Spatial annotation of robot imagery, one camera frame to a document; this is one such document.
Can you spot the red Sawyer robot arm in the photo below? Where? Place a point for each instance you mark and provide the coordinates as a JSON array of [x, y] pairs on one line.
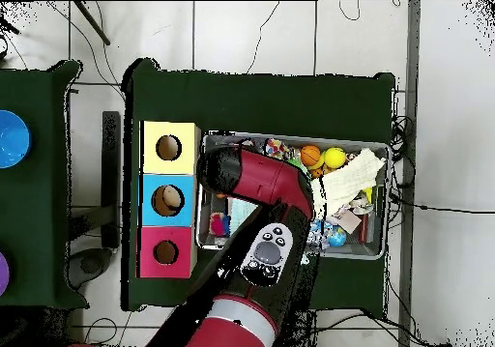
[[255, 185]]

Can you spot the wooden box with three holes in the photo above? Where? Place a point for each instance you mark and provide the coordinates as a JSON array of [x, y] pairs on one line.
[[186, 239]]

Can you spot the shallow clear mesh bin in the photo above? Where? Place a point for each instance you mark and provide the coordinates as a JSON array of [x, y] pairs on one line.
[[371, 246]]

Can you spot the colourful patterned cloth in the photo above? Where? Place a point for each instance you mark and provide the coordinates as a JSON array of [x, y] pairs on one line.
[[275, 147]]

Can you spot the orange toy basketball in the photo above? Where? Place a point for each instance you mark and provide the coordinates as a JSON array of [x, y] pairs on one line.
[[310, 155]]

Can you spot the yellow smiley ball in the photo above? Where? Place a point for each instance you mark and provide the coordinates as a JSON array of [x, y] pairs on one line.
[[335, 158]]

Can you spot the pale yellow cloth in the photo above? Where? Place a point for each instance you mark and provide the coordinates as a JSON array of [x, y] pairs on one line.
[[348, 181]]

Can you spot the side table with green cloth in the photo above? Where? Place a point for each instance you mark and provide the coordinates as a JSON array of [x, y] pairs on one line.
[[50, 208]]

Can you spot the blue bowl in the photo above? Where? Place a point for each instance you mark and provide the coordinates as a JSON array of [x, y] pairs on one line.
[[11, 138]]

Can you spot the purple bowl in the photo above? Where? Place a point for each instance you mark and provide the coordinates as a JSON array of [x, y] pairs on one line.
[[3, 273]]

